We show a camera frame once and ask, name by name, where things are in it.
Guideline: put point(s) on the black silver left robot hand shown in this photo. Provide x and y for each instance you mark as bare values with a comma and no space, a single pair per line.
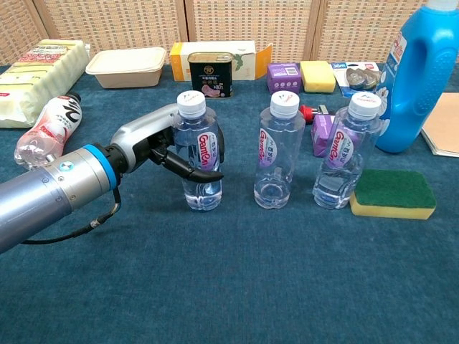
143,129

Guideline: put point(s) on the clear water bottle purple label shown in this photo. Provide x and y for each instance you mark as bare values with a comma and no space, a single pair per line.
201,143
340,150
279,161

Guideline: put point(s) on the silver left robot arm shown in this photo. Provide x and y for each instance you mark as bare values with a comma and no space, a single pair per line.
46,193

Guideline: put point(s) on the beige lidded food container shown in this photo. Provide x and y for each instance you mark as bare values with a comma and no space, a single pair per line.
125,68

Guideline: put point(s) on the black luncheon meat can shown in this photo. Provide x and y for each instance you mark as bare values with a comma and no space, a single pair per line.
211,77

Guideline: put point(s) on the pink drink bottle black cap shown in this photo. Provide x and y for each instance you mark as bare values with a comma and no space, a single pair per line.
50,129

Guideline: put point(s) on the yellow white carton box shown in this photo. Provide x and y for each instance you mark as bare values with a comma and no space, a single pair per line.
215,47

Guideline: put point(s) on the cream sponge multipack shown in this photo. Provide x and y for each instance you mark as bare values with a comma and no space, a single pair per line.
36,79

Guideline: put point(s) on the teal tablecloth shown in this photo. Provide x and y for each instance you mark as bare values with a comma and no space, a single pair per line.
179,268

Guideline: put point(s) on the purple cube box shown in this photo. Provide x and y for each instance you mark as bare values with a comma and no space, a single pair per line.
284,79

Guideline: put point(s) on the woven wooden folding screen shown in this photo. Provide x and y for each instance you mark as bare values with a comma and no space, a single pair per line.
251,21

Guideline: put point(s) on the purple rectangular box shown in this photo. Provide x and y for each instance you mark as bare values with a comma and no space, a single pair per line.
321,134

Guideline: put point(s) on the plain yellow sponge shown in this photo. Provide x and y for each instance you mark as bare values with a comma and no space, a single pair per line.
317,77

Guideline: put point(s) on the green yellow scouring sponge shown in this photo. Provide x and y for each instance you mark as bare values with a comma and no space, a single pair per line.
392,191

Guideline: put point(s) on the brown paper notebook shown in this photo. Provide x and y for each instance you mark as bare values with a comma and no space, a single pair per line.
443,125

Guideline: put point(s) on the blue detergent jug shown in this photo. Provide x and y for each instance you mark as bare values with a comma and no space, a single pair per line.
430,39

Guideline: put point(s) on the red knob metal switch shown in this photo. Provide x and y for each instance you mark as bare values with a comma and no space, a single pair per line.
310,112

